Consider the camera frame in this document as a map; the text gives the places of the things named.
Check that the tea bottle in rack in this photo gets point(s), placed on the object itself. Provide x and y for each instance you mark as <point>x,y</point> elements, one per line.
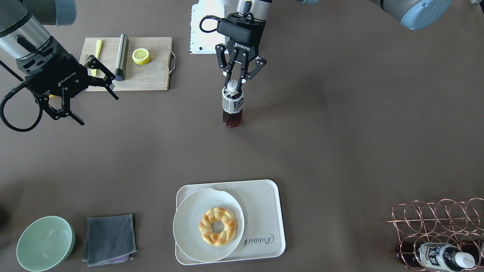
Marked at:
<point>439,257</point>

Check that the braided ring bread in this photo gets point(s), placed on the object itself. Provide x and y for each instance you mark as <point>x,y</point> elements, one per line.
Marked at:
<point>218,226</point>

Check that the yellow plastic knife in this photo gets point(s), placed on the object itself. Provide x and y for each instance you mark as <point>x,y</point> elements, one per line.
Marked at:
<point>98,48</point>

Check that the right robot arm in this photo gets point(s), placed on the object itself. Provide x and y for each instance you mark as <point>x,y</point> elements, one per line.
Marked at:
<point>28,18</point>

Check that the cream serving tray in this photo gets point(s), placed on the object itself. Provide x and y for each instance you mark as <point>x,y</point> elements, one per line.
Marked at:
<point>264,235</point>

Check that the white round plate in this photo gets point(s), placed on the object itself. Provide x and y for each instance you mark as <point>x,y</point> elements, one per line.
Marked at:
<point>186,224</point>

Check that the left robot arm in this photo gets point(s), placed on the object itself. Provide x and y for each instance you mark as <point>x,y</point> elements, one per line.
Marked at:
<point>239,57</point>

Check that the steel muddler black tip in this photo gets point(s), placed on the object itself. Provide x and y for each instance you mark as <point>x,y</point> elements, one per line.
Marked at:
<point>121,58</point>

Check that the half lemon slice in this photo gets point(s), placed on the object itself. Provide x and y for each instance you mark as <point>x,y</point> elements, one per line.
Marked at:
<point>141,56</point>

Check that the wooden cutting board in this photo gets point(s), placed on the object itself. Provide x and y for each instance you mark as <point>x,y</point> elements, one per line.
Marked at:
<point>153,76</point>

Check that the copper wire bottle rack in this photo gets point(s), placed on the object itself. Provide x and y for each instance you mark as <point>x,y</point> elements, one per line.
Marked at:
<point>457,222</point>

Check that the grey folded cloth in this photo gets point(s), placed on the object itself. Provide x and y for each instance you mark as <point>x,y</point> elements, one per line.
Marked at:
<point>110,240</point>

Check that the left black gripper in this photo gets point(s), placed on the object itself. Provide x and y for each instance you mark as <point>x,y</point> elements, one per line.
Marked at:
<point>241,49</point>

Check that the tea bottle white cap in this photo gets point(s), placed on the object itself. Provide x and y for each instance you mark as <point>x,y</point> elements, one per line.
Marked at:
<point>232,104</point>

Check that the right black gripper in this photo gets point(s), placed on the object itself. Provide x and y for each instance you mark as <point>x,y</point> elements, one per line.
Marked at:
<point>56,73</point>

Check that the green ceramic bowl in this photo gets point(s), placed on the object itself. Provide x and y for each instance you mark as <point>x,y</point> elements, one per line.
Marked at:
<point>45,243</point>

